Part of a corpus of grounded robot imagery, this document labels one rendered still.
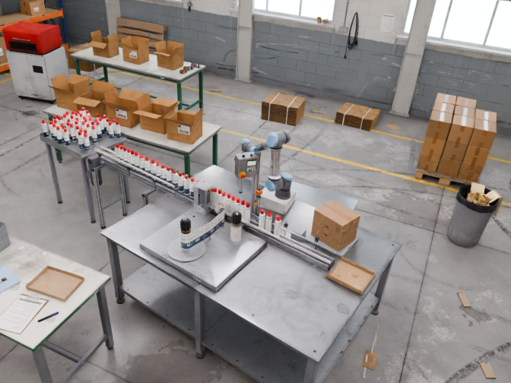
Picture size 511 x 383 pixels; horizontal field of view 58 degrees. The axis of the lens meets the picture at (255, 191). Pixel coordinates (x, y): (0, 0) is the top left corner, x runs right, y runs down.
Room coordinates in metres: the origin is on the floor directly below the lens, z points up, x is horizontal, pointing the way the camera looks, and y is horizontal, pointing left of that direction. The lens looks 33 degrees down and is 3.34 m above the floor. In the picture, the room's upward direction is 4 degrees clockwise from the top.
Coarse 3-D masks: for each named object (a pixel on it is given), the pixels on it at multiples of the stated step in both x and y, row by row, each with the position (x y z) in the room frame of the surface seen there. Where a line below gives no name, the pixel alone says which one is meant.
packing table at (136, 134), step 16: (48, 112) 5.44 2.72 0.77; (64, 112) 5.46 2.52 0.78; (80, 112) 5.49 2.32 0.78; (128, 128) 5.12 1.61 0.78; (208, 128) 5.27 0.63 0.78; (160, 144) 4.78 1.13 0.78; (176, 144) 4.79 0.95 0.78; (192, 144) 4.82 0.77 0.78; (144, 160) 5.38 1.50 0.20; (192, 176) 5.06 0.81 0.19
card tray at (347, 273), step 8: (336, 264) 2.83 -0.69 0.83; (344, 264) 2.83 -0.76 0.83; (352, 264) 2.83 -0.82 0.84; (336, 272) 2.74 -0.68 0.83; (344, 272) 2.74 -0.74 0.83; (352, 272) 2.75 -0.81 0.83; (360, 272) 2.75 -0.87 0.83; (368, 272) 2.76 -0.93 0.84; (336, 280) 2.63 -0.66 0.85; (344, 280) 2.65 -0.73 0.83; (352, 280) 2.65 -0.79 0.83; (360, 280) 2.66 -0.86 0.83; (368, 280) 2.66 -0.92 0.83; (352, 288) 2.55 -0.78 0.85; (360, 288) 2.58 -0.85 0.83
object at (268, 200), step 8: (264, 192) 3.63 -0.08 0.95; (272, 192) 3.65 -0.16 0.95; (296, 192) 3.72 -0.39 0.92; (264, 200) 3.55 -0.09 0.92; (272, 200) 3.52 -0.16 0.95; (280, 200) 3.54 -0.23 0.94; (288, 200) 3.56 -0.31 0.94; (272, 208) 3.52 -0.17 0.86; (280, 208) 3.49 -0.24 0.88; (288, 208) 3.56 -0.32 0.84
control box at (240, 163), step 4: (252, 152) 3.44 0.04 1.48; (236, 156) 3.36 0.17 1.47; (240, 156) 3.36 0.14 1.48; (248, 156) 3.37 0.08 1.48; (236, 160) 3.34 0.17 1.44; (240, 160) 3.31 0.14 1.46; (244, 160) 3.32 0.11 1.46; (256, 160) 3.36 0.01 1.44; (236, 164) 3.34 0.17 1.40; (240, 164) 3.31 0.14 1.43; (244, 164) 3.32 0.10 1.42; (256, 164) 3.36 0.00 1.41; (236, 168) 3.34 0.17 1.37; (240, 168) 3.31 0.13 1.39; (244, 168) 3.32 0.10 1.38; (256, 168) 3.36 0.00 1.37; (236, 172) 3.34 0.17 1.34; (240, 172) 3.31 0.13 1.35; (244, 172) 3.32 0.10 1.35; (248, 172) 3.33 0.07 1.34; (252, 172) 3.35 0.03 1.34; (236, 176) 3.33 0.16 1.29; (240, 176) 3.31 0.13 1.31; (248, 176) 3.33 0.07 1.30; (252, 176) 3.36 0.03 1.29
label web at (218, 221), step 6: (210, 198) 3.45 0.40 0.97; (216, 198) 3.32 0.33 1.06; (216, 204) 3.32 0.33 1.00; (216, 210) 3.32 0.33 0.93; (222, 216) 3.14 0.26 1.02; (210, 222) 2.98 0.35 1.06; (216, 222) 3.06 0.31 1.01; (222, 222) 3.14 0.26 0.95; (210, 228) 2.98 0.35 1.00; (216, 228) 3.06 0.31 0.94; (210, 234) 2.98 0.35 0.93
